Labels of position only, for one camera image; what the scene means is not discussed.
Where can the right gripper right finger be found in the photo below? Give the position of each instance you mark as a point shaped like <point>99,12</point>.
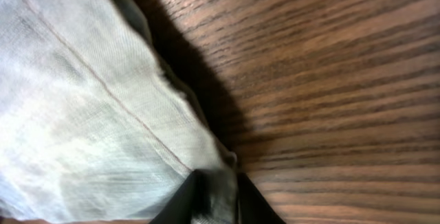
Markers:
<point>253,208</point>

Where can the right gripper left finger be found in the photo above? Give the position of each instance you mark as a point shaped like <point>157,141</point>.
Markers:
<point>188,201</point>

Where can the light blue denim shorts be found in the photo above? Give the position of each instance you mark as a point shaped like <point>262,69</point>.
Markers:
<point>95,126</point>

